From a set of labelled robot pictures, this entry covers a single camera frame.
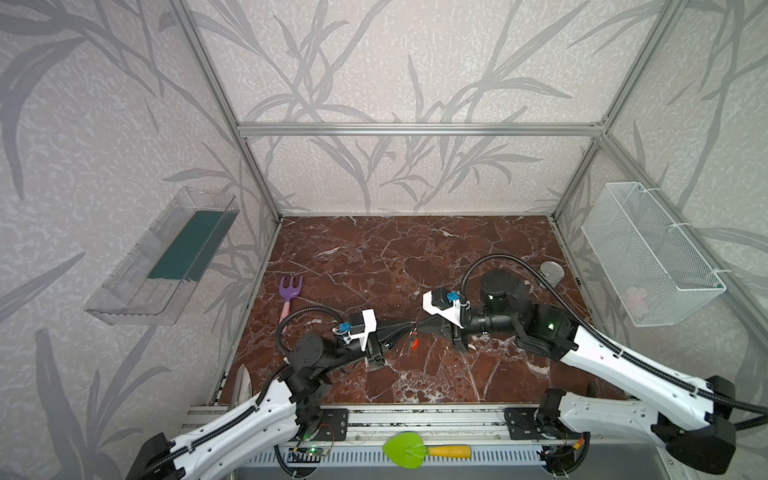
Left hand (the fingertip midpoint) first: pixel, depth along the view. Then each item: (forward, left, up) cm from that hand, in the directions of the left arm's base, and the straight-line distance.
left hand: (414, 321), depth 59 cm
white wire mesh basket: (+10, -51, +3) cm, 52 cm away
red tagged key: (-3, 0, -5) cm, 5 cm away
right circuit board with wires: (-21, -37, -35) cm, 55 cm away
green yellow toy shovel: (-20, 0, -29) cm, 35 cm away
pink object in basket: (+9, -55, -9) cm, 56 cm away
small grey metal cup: (+28, -47, -25) cm, 60 cm away
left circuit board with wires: (-20, +23, -31) cm, 43 cm away
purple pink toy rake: (+22, +40, -31) cm, 55 cm away
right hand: (+2, -1, -1) cm, 3 cm away
